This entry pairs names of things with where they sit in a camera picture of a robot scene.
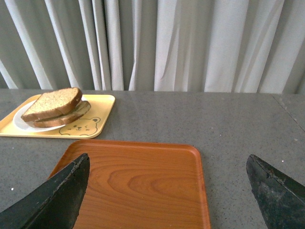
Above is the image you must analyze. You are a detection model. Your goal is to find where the brown wooden tray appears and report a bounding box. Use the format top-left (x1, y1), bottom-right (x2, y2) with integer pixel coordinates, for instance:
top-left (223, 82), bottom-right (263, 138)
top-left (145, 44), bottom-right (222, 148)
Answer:
top-left (53, 139), bottom-right (211, 229)

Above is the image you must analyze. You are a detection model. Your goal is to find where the yellow bear tray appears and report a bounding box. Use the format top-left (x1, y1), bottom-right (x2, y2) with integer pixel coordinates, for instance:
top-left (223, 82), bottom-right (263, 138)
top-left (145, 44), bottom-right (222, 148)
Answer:
top-left (0, 94), bottom-right (115, 139)

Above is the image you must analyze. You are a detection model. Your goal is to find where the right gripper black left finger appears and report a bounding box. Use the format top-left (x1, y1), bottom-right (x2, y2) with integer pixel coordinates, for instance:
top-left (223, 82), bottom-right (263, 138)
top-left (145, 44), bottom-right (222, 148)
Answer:
top-left (0, 153), bottom-right (90, 229)

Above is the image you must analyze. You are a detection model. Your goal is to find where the bread slice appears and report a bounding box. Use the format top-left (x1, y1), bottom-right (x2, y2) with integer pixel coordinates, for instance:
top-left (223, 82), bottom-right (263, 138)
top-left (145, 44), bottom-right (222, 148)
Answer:
top-left (33, 101), bottom-right (91, 128)
top-left (21, 87), bottom-right (82, 122)

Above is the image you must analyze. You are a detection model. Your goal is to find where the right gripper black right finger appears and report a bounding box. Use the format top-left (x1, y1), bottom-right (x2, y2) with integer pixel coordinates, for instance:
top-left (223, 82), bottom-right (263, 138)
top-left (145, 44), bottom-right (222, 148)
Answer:
top-left (246, 154), bottom-right (305, 229)

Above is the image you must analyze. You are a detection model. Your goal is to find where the grey pleated curtain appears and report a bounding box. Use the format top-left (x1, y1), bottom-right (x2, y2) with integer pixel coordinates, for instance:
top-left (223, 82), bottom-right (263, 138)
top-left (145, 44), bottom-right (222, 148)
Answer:
top-left (0, 0), bottom-right (305, 94)

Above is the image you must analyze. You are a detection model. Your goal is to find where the white round plate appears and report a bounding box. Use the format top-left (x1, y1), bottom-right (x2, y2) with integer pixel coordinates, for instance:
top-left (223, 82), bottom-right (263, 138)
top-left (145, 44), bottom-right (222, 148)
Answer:
top-left (13, 99), bottom-right (84, 132)

